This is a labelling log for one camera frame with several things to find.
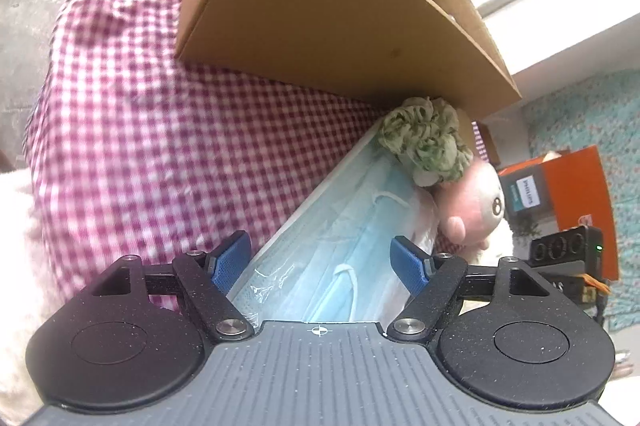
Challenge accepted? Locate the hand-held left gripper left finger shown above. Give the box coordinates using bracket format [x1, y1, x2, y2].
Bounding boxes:
[90, 230, 253, 341]

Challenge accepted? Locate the white window ledge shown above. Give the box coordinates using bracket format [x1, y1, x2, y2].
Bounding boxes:
[470, 0, 640, 92]

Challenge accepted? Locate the green frilly scrunchie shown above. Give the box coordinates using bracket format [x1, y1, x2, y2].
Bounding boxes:
[376, 96, 476, 187]

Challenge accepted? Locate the brown cardboard box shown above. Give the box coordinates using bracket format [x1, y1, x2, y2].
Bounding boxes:
[175, 0, 523, 122]

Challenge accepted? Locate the orange cardboard box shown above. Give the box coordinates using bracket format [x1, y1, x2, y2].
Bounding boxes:
[497, 145, 620, 282]

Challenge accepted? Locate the pink plush toy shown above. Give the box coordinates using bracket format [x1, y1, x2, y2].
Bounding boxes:
[434, 156, 506, 252]

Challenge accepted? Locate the pack of blue face masks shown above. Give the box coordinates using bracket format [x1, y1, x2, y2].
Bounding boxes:
[227, 123, 441, 324]

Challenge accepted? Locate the green patterned floor mat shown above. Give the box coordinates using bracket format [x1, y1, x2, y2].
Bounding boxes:
[525, 69, 640, 332]

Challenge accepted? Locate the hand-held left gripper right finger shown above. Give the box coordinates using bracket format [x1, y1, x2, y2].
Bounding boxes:
[387, 235, 551, 342]

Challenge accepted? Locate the pink gingham bedsheet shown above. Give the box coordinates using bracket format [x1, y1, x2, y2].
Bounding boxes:
[22, 0, 493, 314]

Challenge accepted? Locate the white fluffy blanket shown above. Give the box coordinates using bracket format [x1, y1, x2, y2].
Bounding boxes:
[0, 169, 66, 426]

